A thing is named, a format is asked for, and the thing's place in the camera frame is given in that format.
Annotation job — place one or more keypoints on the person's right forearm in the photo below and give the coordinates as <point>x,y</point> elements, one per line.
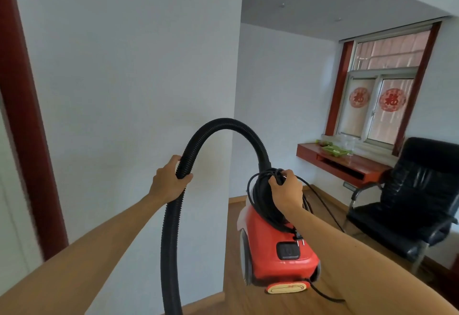
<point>358,268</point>

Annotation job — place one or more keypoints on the person's right hand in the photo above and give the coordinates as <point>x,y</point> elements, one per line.
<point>287,194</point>

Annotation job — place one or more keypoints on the person's left forearm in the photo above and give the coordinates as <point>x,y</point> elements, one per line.
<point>82,253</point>

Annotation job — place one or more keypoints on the wall socket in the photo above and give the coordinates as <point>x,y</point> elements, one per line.
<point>349,186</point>

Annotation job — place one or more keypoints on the window with red frame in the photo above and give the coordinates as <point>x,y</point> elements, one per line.
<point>376,73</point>

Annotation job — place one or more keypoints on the red wooden wall desk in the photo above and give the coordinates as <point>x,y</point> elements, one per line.
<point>358,168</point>

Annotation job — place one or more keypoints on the red-brown wooden door frame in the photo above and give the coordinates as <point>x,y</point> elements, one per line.
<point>28,128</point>

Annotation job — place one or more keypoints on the round red paper-cut decoration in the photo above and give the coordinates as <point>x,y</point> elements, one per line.
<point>392,100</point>
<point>359,97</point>

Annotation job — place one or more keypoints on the green tray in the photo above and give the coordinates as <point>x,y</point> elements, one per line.
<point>335,151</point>

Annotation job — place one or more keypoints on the clear glass jar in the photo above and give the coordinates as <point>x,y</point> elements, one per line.
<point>348,144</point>

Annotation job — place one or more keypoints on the black leather office chair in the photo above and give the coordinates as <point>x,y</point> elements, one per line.
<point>416,189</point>

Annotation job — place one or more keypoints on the person's left hand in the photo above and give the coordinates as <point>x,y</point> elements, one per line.
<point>165,184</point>

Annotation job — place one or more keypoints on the red canister vacuum cleaner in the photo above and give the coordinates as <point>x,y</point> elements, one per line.
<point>272,239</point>

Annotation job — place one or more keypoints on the person's left thumb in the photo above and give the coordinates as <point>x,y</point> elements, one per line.
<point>185,181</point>

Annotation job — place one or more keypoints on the person's right thumb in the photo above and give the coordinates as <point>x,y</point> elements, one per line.
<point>273,182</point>

